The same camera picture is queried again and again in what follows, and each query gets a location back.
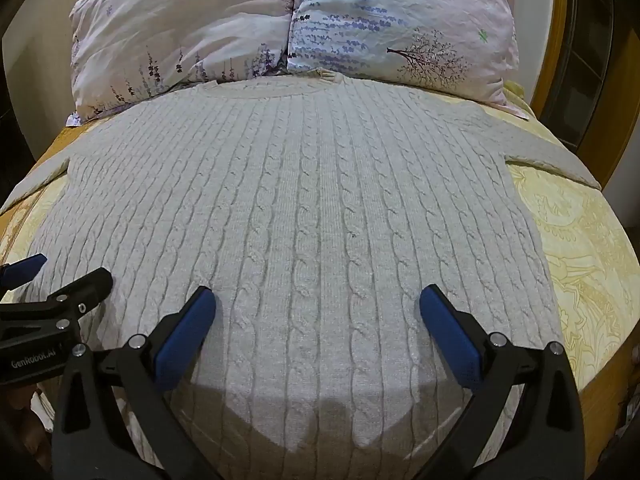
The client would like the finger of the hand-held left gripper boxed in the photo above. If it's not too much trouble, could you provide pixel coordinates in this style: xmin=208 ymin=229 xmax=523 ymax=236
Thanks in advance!
xmin=0 ymin=254 xmax=48 ymax=292
xmin=0 ymin=267 xmax=114 ymax=333

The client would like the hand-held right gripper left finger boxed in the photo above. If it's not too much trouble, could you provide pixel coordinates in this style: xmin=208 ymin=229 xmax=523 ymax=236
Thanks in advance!
xmin=50 ymin=286 xmax=217 ymax=480

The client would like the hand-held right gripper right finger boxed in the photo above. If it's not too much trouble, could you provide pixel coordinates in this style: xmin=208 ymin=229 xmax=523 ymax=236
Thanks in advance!
xmin=419 ymin=284 xmax=586 ymax=480

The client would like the grey cable-knit sweater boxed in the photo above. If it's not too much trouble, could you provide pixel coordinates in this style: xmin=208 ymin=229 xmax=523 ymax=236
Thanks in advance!
xmin=0 ymin=72 xmax=603 ymax=480

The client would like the yellow patterned bedspread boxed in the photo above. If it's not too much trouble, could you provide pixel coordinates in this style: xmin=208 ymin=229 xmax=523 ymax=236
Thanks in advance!
xmin=0 ymin=80 xmax=640 ymax=480

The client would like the pink floral pillow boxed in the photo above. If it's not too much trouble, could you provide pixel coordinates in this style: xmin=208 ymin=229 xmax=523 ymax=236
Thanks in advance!
xmin=66 ymin=0 xmax=295 ymax=127

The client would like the wooden bed headboard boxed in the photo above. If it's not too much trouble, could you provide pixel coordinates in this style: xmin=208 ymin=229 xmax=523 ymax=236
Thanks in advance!
xmin=525 ymin=0 xmax=640 ymax=192

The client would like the tree print floral pillow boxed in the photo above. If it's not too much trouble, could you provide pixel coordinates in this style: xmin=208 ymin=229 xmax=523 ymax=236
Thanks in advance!
xmin=286 ymin=0 xmax=532 ymax=121

